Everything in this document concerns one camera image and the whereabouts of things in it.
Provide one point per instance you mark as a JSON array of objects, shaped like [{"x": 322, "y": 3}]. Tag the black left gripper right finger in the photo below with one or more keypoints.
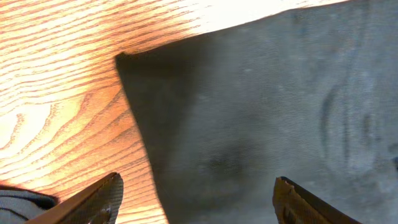
[{"x": 295, "y": 205}]

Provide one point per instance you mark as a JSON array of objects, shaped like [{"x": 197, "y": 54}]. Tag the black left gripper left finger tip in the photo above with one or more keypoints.
[{"x": 97, "y": 204}]

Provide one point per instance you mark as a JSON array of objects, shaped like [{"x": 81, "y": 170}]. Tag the black t-shirt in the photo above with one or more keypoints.
[{"x": 309, "y": 94}]

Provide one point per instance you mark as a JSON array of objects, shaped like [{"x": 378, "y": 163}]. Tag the black garment pile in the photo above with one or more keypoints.
[{"x": 20, "y": 205}]

